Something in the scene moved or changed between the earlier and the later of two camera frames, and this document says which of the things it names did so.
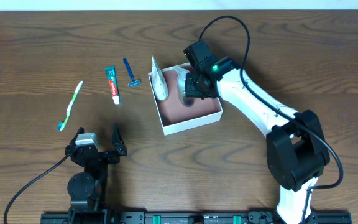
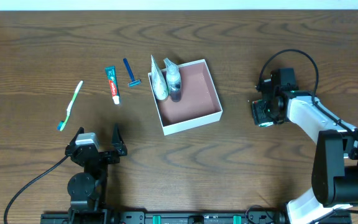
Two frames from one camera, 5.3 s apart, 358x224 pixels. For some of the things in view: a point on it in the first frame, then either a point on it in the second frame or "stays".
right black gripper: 192,86 -> 260,112
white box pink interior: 173,114 stays
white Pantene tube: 160,84 stays
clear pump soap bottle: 181,79 -> 173,77
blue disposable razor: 134,82 stays
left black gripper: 102,154 stays
